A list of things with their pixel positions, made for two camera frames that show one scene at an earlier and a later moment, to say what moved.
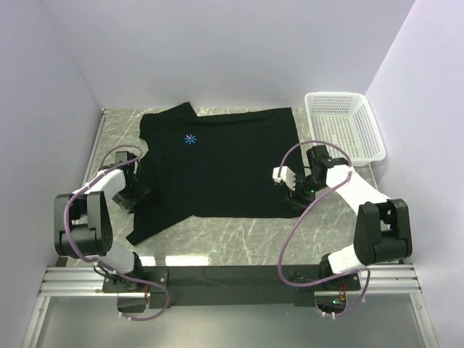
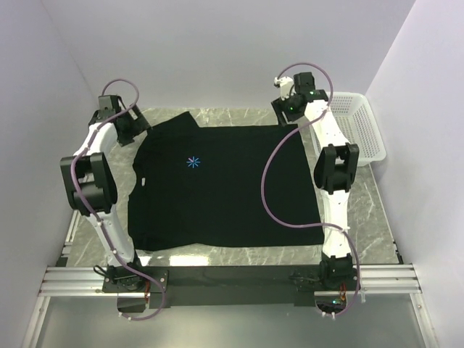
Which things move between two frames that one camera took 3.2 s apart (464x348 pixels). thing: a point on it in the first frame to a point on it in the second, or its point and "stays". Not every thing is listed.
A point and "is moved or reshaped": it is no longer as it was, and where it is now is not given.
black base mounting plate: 233,286 stays
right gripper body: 306,188 to 288,106
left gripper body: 133,194 to 133,127
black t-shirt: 233,165 is moved or reshaped
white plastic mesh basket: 346,119 stays
